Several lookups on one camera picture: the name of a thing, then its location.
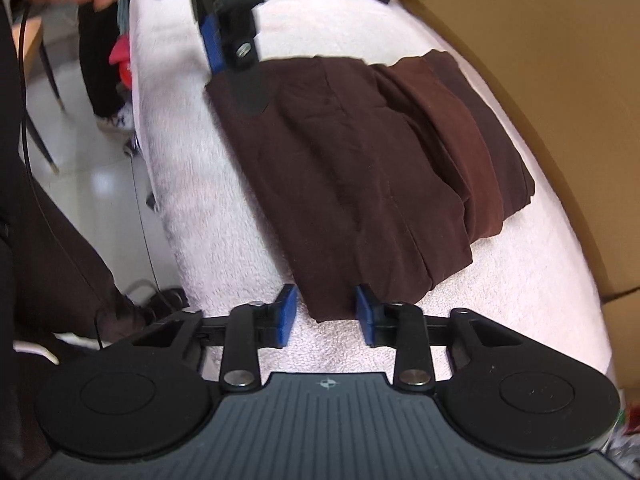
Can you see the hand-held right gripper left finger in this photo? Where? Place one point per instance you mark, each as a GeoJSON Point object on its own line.
{"type": "Point", "coordinates": [287, 315]}

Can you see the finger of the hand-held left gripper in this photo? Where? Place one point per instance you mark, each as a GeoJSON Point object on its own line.
{"type": "Point", "coordinates": [212, 45]}
{"type": "Point", "coordinates": [245, 85]}

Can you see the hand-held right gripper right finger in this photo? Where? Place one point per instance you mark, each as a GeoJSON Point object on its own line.
{"type": "Point", "coordinates": [365, 315]}

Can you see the dark brown hoodie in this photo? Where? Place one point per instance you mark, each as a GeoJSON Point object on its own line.
{"type": "Point", "coordinates": [360, 170]}

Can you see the red cloth item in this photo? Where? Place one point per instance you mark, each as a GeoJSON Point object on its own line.
{"type": "Point", "coordinates": [124, 60]}

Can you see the person's dark shoe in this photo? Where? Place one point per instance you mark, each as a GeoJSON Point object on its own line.
{"type": "Point", "coordinates": [167, 305]}

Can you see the white terry towel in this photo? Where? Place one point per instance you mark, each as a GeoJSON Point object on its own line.
{"type": "Point", "coordinates": [200, 200]}

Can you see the wooden chair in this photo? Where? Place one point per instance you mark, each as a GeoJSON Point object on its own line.
{"type": "Point", "coordinates": [30, 45]}

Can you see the person's dark pants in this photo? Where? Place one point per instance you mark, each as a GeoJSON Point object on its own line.
{"type": "Point", "coordinates": [50, 270]}

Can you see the cardboard box with red print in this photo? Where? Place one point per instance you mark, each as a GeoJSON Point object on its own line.
{"type": "Point", "coordinates": [625, 340]}

